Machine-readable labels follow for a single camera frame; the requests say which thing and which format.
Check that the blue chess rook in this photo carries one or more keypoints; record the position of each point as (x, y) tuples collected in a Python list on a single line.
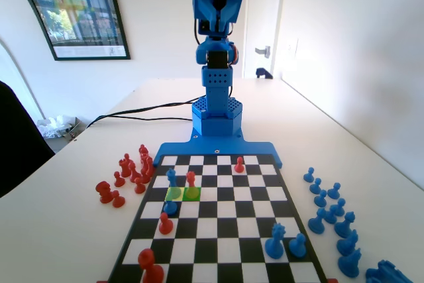
[(386, 273)]

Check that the red chess bishop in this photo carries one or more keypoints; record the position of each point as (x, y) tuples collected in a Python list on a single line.
[(134, 173)]

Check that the blue base plate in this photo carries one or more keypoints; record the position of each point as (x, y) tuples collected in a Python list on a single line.
[(185, 148)]

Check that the crumpled white paper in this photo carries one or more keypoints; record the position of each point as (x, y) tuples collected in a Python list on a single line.
[(51, 126)]

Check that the blue table clamp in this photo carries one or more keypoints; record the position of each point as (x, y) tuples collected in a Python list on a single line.
[(264, 73)]

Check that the black chair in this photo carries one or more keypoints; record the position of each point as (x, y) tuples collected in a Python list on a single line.
[(20, 150)]

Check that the black and white chessboard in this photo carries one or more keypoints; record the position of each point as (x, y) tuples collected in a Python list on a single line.
[(232, 210)]

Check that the large red chess piece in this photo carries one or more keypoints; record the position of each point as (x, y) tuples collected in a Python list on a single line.
[(104, 193)]

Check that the tall red chess piece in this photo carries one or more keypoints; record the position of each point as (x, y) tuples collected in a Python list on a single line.
[(125, 165), (191, 180)]

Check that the blue chess queen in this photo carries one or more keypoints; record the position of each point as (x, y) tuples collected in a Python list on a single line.
[(275, 243)]

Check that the red chess pawn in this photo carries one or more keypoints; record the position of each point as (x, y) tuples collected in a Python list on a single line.
[(149, 268), (118, 181), (238, 166), (139, 187), (165, 225), (118, 200)]

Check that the red board corner foot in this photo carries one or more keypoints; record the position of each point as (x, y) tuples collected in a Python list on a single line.
[(332, 280), (101, 281)]

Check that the white light switch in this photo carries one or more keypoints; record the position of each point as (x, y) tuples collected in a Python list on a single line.
[(293, 46)]

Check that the blue chess pawn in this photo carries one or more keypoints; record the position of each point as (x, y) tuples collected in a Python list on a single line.
[(297, 246), (334, 191), (338, 207), (170, 208), (315, 187), (318, 222), (330, 215), (308, 175), (320, 199)]

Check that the white door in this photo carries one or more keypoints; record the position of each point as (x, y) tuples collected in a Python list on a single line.
[(261, 14)]

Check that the blue chess king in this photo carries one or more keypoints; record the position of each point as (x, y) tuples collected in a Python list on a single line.
[(171, 178)]

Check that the small cardboard box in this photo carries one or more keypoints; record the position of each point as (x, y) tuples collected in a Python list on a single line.
[(77, 125)]

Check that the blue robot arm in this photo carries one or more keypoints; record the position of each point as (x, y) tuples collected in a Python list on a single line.
[(217, 120)]

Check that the tall blue chess piece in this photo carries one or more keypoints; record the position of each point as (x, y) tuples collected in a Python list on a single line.
[(348, 245), (350, 264), (345, 226)]

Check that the dark framed poster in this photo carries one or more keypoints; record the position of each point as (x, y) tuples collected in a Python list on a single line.
[(83, 14)]

